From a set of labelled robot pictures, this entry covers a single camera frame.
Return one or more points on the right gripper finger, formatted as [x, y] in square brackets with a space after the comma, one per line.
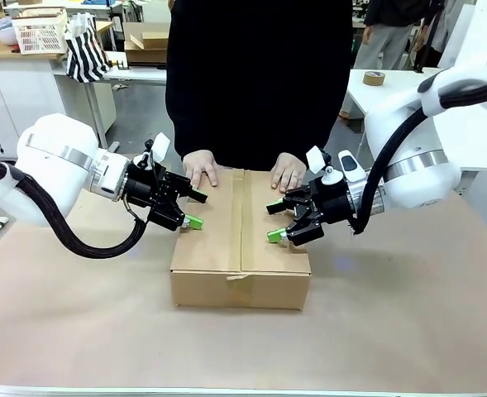
[297, 198]
[305, 231]

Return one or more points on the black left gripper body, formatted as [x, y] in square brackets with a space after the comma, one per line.
[144, 188]

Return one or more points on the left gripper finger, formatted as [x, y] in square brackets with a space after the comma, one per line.
[183, 186]
[168, 217]

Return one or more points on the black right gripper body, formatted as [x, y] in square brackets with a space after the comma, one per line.
[332, 202]

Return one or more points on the large brown cardboard box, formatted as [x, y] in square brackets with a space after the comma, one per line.
[210, 256]

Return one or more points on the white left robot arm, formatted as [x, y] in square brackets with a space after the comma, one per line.
[53, 173]

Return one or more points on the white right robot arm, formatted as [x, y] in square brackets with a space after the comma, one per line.
[416, 136]

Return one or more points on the small brown cardboard box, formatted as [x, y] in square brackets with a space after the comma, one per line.
[148, 54]

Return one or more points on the person's right hand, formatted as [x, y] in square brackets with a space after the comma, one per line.
[199, 163]

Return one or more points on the person's left hand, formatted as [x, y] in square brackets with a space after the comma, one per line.
[288, 171]

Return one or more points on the white side table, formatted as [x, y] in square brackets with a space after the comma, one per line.
[392, 97]

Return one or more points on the person in black sweater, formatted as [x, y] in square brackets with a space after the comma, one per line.
[259, 82]

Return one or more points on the brown packing tape roll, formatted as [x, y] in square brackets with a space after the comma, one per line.
[374, 78]

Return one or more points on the black white striped bag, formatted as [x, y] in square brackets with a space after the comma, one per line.
[86, 58]

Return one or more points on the white cabinet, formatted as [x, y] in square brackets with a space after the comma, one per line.
[20, 95]

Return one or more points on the black stand pole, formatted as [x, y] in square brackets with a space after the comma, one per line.
[420, 69]

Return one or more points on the bystander in grey trousers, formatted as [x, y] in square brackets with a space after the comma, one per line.
[388, 41]

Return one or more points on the white and red plastic crate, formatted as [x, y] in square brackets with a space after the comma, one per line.
[40, 37]

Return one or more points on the white foam board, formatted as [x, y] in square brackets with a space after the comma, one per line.
[466, 20]

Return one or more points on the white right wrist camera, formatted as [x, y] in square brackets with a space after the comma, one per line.
[317, 159]

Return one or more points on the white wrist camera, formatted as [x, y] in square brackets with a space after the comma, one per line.
[161, 146]
[317, 159]

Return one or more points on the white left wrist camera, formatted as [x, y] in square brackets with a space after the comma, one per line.
[161, 146]

